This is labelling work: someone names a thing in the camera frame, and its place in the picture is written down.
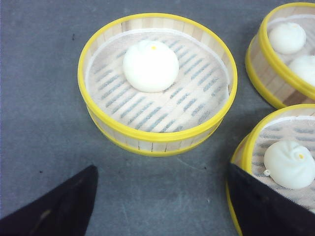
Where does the white bun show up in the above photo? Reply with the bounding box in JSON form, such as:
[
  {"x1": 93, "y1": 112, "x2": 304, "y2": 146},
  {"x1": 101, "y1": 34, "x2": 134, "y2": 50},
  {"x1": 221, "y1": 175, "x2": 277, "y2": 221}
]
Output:
[
  {"x1": 268, "y1": 22, "x2": 307, "y2": 55},
  {"x1": 263, "y1": 140, "x2": 315, "y2": 189},
  {"x1": 288, "y1": 55, "x2": 315, "y2": 86}
]

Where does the white bun back left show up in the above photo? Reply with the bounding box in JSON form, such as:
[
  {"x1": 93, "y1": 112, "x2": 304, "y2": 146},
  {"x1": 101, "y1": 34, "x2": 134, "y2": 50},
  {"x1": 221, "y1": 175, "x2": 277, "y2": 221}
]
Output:
[{"x1": 268, "y1": 22, "x2": 307, "y2": 55}]

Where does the white bun back right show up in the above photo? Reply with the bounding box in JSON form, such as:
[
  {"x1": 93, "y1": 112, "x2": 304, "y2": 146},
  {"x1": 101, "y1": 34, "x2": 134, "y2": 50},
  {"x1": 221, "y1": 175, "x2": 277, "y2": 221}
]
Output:
[{"x1": 288, "y1": 55, "x2": 315, "y2": 86}]

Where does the white bun left basket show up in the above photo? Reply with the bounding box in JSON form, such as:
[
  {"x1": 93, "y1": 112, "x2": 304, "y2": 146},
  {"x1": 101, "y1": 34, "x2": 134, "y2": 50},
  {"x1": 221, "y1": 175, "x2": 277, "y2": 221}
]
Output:
[{"x1": 123, "y1": 40, "x2": 179, "y2": 93}]

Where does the bamboo steamer basket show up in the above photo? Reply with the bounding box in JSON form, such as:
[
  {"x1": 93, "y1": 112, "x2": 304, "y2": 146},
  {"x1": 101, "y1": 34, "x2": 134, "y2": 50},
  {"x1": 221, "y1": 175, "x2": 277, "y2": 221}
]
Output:
[
  {"x1": 225, "y1": 103, "x2": 315, "y2": 236},
  {"x1": 77, "y1": 13, "x2": 237, "y2": 156},
  {"x1": 245, "y1": 2, "x2": 315, "y2": 109}
]

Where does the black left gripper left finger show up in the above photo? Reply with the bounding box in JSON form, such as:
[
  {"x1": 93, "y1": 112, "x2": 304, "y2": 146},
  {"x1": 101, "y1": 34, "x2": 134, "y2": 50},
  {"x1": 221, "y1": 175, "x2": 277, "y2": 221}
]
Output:
[{"x1": 0, "y1": 165, "x2": 98, "y2": 236}]

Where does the white bun front left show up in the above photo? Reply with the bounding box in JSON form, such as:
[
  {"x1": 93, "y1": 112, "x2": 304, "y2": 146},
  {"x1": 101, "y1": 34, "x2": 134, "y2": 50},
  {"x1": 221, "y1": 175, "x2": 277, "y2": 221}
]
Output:
[{"x1": 263, "y1": 140, "x2": 315, "y2": 189}]

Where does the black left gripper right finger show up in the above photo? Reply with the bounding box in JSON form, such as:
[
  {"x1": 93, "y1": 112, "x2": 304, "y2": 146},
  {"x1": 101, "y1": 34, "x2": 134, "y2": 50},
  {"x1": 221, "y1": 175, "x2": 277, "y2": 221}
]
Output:
[{"x1": 229, "y1": 163, "x2": 315, "y2": 236}]

